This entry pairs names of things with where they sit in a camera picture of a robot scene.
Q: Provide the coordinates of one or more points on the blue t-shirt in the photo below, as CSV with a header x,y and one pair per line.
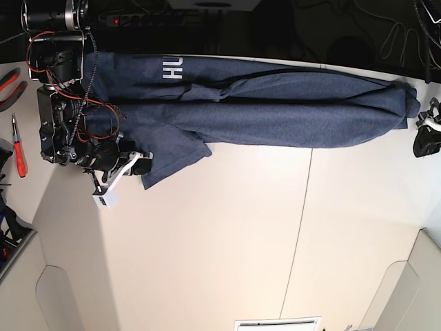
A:
x,y
174,107

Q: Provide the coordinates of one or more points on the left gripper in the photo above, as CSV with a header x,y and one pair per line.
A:
x,y
428,139

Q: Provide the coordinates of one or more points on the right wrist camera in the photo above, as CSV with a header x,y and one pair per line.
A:
x,y
105,198

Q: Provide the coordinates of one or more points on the orange handled screwdriver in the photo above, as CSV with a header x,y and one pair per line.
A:
x,y
20,163

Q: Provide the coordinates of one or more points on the black power strip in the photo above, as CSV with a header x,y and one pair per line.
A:
x,y
142,19

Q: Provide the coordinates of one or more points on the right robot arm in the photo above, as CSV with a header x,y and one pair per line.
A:
x,y
75,128

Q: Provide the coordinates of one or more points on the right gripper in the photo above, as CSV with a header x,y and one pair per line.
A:
x,y
107,160

